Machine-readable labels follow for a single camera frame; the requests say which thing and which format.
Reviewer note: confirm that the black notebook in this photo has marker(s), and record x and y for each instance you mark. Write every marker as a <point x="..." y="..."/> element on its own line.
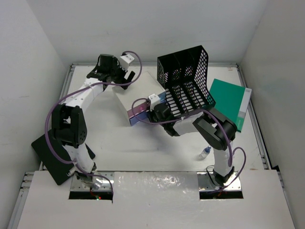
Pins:
<point x="58" y="170"/>

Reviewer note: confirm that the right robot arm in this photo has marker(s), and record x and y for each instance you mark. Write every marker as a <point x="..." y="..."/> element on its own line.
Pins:
<point x="217" y="130"/>

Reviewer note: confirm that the green notebook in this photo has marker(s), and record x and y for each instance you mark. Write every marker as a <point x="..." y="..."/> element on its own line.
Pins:
<point x="231" y="100"/>

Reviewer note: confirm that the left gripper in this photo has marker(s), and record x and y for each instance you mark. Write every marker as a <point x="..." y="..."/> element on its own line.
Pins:
<point x="115" y="64"/>

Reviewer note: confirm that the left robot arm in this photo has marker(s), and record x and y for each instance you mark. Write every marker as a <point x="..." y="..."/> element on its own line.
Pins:
<point x="67" y="118"/>

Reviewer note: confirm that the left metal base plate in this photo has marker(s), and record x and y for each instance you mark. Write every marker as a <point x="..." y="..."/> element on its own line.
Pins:
<point x="81" y="182"/>

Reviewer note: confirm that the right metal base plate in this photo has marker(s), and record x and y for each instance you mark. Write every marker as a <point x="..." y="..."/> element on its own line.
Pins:
<point x="207" y="183"/>

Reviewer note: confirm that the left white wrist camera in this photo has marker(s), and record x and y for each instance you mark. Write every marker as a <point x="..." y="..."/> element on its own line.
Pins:
<point x="125" y="61"/>

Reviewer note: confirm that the white drawer organizer box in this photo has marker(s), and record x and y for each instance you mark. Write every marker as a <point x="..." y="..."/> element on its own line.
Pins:
<point x="145" y="86"/>

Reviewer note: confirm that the metal base plate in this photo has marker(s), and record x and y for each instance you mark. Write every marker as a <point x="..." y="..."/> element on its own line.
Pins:
<point x="81" y="182"/>
<point x="207" y="183"/>

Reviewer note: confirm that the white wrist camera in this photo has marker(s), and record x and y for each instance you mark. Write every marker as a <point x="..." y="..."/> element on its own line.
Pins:
<point x="153" y="101"/>
<point x="125" y="61"/>

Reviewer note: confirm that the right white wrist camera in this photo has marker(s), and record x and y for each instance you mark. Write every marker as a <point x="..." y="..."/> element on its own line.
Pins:
<point x="153" y="101"/>

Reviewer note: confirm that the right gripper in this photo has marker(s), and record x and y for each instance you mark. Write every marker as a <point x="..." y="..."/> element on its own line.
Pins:
<point x="150" y="114"/>

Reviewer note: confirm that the small clear dropper bottle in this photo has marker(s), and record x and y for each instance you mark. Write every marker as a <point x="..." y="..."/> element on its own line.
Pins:
<point x="205" y="152"/>

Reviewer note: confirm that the black mesh file organizer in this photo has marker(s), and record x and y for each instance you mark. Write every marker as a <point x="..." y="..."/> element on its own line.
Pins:
<point x="183" y="75"/>

